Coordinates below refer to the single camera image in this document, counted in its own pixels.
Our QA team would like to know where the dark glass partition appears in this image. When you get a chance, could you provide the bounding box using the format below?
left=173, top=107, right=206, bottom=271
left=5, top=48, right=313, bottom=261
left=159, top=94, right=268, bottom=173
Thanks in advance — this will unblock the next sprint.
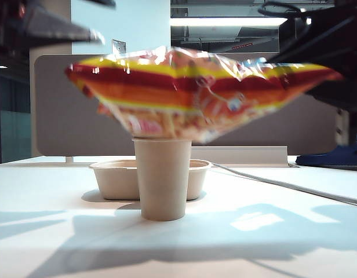
left=0, top=49, right=32, bottom=166

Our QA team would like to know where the beige paper food box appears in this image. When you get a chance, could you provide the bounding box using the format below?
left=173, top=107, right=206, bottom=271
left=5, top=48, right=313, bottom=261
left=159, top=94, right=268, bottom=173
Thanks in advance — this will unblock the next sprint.
left=89, top=158, right=212, bottom=201

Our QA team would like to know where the grey desk divider panel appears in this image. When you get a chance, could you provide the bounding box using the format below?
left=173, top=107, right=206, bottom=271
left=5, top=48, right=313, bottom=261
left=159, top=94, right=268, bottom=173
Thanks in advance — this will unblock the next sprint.
left=34, top=53, right=357, bottom=157

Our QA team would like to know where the metal wall plate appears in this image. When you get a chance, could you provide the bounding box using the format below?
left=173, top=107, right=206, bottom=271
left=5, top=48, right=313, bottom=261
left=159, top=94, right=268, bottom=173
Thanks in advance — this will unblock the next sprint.
left=111, top=39, right=128, bottom=56

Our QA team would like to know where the brown paper cup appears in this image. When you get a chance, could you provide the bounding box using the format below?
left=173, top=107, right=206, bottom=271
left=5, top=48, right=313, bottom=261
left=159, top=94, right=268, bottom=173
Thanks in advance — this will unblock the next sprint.
left=132, top=137, right=193, bottom=222

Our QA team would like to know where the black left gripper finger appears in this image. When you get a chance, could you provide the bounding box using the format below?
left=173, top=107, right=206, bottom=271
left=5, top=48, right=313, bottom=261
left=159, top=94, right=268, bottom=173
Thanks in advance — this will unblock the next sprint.
left=88, top=0, right=117, bottom=8

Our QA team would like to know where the white cable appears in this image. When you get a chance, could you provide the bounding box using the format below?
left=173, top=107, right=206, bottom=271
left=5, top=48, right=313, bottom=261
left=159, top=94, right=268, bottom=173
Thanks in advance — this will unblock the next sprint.
left=209, top=162, right=357, bottom=209

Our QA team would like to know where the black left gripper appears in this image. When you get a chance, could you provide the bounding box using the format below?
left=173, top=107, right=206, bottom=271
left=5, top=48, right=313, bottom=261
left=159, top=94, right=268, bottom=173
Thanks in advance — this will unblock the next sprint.
left=0, top=0, right=106, bottom=52

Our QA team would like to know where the orange yellow chips bag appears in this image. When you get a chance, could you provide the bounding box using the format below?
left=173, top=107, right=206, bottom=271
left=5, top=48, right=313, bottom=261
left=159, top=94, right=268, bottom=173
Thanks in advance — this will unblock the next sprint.
left=64, top=46, right=346, bottom=145

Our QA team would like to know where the dark blue slipper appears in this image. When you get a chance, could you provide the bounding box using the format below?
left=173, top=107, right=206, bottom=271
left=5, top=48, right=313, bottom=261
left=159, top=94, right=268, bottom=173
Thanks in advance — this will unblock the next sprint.
left=295, top=136, right=357, bottom=167

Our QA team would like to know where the white cable tray lid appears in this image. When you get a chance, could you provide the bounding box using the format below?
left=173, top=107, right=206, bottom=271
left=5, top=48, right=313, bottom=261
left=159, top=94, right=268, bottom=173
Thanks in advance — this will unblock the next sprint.
left=191, top=145, right=289, bottom=164

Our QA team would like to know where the ceiling light strip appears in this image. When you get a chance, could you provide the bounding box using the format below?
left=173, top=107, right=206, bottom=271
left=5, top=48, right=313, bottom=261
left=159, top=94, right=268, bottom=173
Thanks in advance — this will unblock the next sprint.
left=170, top=16, right=288, bottom=27

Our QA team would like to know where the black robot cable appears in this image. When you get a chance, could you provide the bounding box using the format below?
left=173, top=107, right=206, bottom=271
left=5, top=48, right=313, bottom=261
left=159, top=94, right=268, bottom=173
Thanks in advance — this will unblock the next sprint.
left=257, top=1, right=312, bottom=23

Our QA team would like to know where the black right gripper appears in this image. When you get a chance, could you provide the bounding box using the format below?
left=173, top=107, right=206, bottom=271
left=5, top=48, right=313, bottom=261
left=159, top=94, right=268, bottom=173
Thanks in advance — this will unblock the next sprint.
left=265, top=0, right=357, bottom=112

